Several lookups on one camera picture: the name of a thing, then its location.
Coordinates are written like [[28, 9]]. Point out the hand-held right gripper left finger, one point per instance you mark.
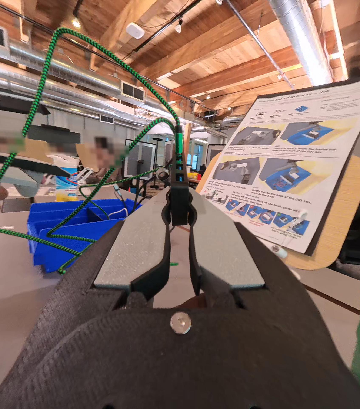
[[135, 252]]

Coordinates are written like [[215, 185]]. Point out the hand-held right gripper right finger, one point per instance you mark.
[[224, 252]]

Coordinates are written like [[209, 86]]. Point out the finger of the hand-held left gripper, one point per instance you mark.
[[14, 179]]

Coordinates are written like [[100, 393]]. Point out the black usb hub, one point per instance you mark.
[[179, 204]]

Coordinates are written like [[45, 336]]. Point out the blue plastic bin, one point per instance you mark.
[[71, 214]]

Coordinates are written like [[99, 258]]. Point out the wipes canister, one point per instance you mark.
[[66, 188]]

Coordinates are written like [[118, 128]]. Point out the black bin divider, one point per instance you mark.
[[98, 214]]

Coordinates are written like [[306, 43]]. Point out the white metal document stand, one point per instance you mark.
[[279, 251]]

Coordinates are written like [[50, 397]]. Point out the grey framed panel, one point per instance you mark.
[[213, 153], [146, 153]]

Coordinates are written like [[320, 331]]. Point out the printed instruction sheet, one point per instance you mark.
[[295, 143]]

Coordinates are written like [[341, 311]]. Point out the wooden stand board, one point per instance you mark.
[[349, 207]]

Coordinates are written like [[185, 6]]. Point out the ceiling track light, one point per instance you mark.
[[178, 27], [76, 22]]

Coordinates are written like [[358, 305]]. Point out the white ceiling sensor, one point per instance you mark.
[[134, 30]]

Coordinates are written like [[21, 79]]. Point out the long silver ventilation duct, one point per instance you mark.
[[71, 72]]

